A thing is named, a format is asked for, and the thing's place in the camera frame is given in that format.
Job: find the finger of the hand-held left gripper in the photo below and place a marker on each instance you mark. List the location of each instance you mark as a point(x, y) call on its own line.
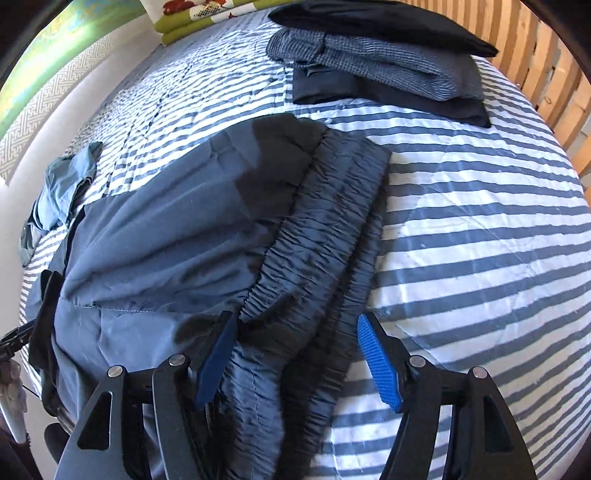
point(16, 339)

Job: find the grey checked folded pants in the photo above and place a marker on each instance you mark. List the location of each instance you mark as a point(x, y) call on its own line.
point(369, 60)

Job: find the blue white striped bedspread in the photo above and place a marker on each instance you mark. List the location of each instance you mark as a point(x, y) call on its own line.
point(461, 230)

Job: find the light blue denim shirt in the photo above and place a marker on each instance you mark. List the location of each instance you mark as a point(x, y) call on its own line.
point(60, 184)

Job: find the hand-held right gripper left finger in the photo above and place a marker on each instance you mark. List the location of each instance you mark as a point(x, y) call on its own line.
point(217, 364)

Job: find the wooden slat bed rail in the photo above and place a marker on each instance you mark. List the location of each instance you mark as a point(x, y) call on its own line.
point(531, 46)

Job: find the black folded garment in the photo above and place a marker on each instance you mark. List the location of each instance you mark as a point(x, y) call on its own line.
point(392, 23)

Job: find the blue-grey shorts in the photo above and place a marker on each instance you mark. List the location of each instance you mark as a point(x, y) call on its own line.
point(161, 230)

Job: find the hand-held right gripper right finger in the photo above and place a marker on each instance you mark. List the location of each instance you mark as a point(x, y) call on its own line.
point(378, 364)

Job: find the person's left hand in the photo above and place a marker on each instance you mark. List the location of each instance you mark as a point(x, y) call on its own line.
point(10, 392)

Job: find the wall map poster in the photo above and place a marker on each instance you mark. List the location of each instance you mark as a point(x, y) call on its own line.
point(55, 46)

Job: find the floral green folded blanket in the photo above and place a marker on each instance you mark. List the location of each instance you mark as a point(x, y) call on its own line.
point(184, 21)

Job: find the dark navy folded garment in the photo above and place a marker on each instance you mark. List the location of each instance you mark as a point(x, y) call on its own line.
point(369, 99)

